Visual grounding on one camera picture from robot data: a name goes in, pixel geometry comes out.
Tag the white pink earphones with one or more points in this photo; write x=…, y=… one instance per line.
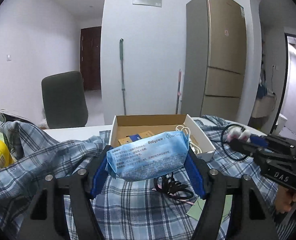
x=234, y=131

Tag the blue plaid shirt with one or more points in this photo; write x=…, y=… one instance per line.
x=123, y=210

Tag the blue wet wipes pack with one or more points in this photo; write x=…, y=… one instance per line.
x=148, y=158

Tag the green handled mop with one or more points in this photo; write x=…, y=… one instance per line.
x=122, y=76

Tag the dark brown door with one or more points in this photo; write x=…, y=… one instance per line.
x=90, y=48

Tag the gold grey refrigerator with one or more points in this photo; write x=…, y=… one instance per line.
x=215, y=58

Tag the person's right hand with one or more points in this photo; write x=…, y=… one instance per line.
x=283, y=200

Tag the grey folded bag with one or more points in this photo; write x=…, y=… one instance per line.
x=6, y=116

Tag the red handled broom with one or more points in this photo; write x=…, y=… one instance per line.
x=178, y=90

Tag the cardboard box tray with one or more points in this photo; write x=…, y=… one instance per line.
x=125, y=125

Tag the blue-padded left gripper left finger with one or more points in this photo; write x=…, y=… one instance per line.
x=46, y=217

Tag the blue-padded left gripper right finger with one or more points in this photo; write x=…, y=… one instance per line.
x=249, y=215

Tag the black office chair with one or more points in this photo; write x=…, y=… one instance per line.
x=64, y=100

